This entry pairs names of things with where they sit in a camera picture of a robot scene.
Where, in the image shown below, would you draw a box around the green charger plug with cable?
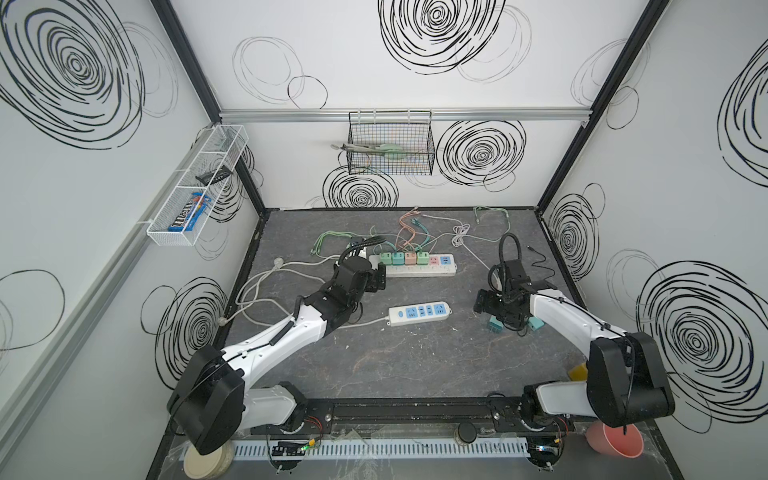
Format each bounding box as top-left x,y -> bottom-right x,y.
310,230 -> 394,267

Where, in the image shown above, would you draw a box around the pink charger plug with cable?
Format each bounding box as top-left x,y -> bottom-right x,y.
394,207 -> 419,265

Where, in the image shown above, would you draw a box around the large multicolour power strip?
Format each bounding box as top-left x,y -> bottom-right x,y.
386,254 -> 458,278

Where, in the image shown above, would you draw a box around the small blue white power strip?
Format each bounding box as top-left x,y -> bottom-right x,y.
388,301 -> 452,327

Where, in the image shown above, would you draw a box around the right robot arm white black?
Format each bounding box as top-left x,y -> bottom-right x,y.
473,260 -> 676,430

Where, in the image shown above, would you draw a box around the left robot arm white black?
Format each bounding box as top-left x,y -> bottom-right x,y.
167,255 -> 387,455

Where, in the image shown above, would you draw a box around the yellow jar black lid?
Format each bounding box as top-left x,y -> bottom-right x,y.
567,363 -> 588,382

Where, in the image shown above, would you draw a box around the green kitchen tongs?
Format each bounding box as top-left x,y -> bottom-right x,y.
330,143 -> 410,160

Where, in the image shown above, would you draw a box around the black round knob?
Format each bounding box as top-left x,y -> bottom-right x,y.
455,422 -> 478,445

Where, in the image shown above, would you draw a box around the black remote control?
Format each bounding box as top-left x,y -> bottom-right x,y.
195,165 -> 232,186

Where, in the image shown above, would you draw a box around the blue candy packet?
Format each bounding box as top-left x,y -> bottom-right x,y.
167,192 -> 211,232

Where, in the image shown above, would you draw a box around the pink plastic cup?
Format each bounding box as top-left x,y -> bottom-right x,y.
585,421 -> 645,459

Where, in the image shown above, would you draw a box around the round beige lid container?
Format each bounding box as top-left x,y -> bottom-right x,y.
183,442 -> 235,479

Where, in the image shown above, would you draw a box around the white power cord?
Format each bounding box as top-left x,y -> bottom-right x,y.
215,256 -> 391,331

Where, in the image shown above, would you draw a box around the black front rail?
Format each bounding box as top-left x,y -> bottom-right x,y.
173,395 -> 652,433

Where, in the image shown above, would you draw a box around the black wire basket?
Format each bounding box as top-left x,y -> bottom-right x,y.
341,110 -> 436,176

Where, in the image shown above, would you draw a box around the white wire shelf basket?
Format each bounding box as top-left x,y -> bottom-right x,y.
146,124 -> 248,247

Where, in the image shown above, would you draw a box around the white slotted cable duct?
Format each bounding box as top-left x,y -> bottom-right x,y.
234,437 -> 530,461

